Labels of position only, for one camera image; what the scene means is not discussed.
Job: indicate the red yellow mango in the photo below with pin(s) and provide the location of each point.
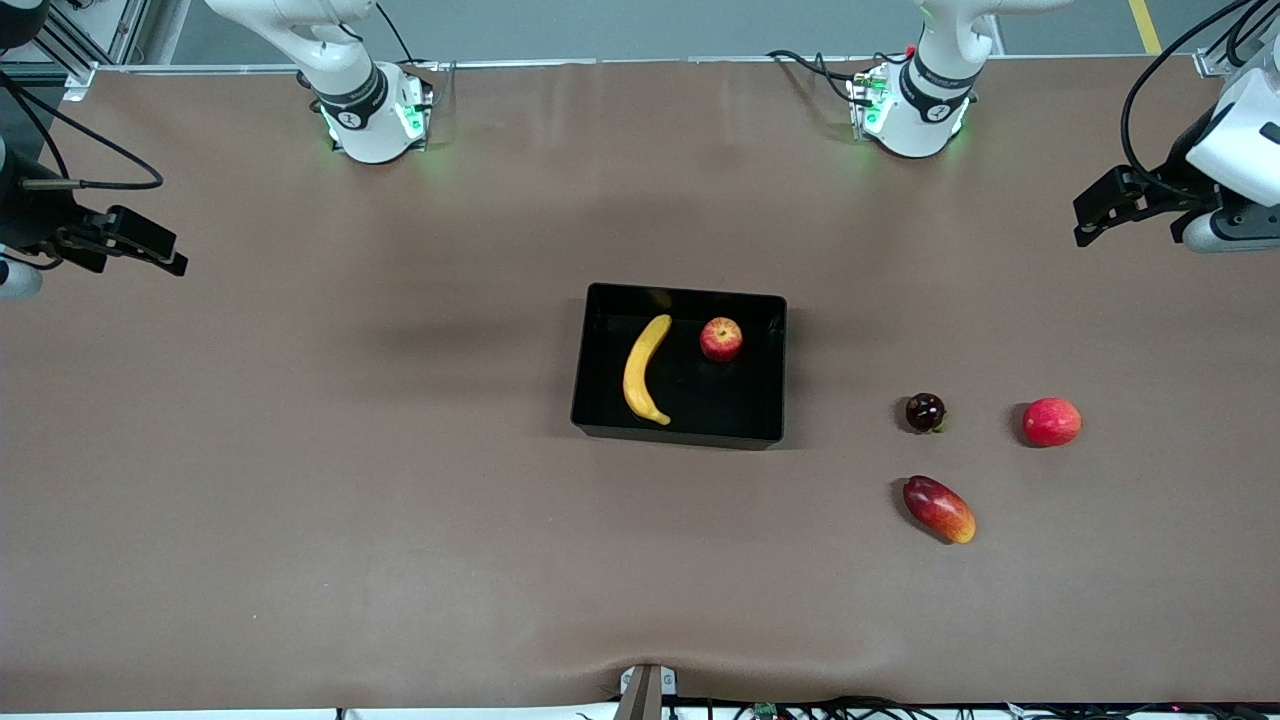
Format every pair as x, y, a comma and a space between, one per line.
940, 510

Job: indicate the red pink round fruit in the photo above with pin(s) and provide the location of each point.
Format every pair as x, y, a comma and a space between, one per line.
1052, 422

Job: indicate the brown table mat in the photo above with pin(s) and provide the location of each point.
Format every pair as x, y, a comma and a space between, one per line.
300, 500

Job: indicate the yellow banana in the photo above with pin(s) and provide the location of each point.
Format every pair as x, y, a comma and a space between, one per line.
640, 375

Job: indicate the aluminium frame profile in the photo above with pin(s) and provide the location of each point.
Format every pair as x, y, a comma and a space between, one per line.
1215, 62
80, 75

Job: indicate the dark purple plum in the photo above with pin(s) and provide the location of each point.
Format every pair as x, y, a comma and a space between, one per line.
924, 411

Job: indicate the red yellow striped apple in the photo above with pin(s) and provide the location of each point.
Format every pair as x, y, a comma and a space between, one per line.
721, 340

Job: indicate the black plastic box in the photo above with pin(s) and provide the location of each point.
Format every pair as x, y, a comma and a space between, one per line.
720, 400

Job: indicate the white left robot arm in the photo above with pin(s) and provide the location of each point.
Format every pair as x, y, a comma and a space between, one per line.
930, 110

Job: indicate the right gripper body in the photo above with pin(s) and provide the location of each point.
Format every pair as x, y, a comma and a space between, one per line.
28, 218

